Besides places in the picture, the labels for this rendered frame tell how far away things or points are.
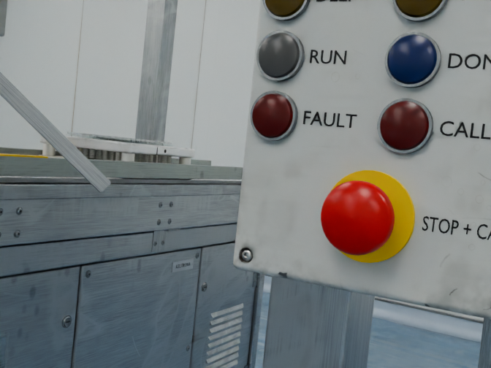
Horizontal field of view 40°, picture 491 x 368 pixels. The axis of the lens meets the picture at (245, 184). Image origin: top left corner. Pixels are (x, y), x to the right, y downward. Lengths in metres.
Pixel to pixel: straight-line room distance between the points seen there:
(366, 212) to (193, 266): 1.36
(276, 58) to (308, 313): 0.18
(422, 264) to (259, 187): 0.11
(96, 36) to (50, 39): 0.52
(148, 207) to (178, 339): 0.42
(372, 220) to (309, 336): 0.14
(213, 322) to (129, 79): 3.47
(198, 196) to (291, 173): 1.18
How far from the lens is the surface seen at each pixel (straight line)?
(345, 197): 0.36
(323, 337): 0.48
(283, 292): 0.48
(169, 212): 1.49
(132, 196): 1.37
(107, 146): 1.42
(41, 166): 1.18
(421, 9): 0.39
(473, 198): 0.38
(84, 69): 5.47
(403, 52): 0.38
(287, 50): 0.41
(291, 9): 0.41
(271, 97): 0.41
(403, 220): 0.38
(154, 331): 1.62
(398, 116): 0.38
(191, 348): 1.79
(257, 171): 0.42
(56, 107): 5.65
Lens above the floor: 0.88
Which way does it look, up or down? 3 degrees down
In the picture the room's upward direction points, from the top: 6 degrees clockwise
